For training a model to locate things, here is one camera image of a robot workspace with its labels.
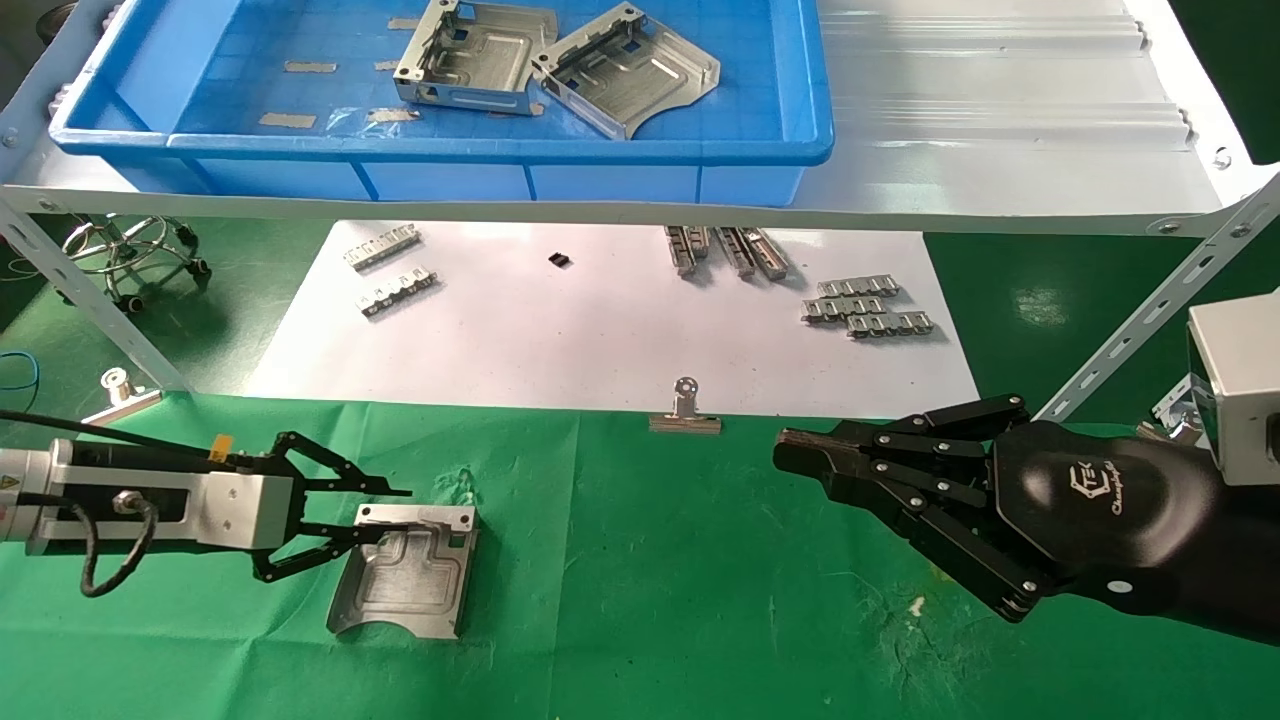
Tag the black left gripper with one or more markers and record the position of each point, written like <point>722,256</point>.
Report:
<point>250,505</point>

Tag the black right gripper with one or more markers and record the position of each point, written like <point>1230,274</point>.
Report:
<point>1090,510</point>

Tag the stamped metal bracket part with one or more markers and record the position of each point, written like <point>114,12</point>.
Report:
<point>405,590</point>
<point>480,60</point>
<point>630,75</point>

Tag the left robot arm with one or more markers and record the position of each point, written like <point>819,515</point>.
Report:
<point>60,480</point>

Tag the small metal clip strip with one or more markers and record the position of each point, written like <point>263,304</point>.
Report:
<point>382,248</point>
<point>890,325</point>
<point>843,310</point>
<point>398,292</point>
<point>858,289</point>

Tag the silver binder clip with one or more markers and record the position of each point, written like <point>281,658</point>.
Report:
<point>125,402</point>
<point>686,420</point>

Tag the shiny metal fitting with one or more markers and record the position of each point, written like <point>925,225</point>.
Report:
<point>1175,420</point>

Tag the green table cloth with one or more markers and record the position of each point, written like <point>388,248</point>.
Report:
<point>650,600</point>

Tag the white paper sheet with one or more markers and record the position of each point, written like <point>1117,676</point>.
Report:
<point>600,340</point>

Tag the perforated metal shelf strut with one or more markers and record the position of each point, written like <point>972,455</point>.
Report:
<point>1160,305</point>
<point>90,300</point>

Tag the chrome stool base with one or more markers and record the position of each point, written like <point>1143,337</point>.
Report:
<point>130,250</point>

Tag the white metal shelf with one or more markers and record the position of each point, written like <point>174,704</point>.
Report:
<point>1000,120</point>

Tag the blue plastic tray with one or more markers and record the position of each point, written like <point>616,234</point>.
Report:
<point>600,165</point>

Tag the metal rail part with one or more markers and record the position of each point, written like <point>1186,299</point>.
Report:
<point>752,254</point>
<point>688,250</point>

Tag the right wrist grey camera box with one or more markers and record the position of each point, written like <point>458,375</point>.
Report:
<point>1235,390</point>

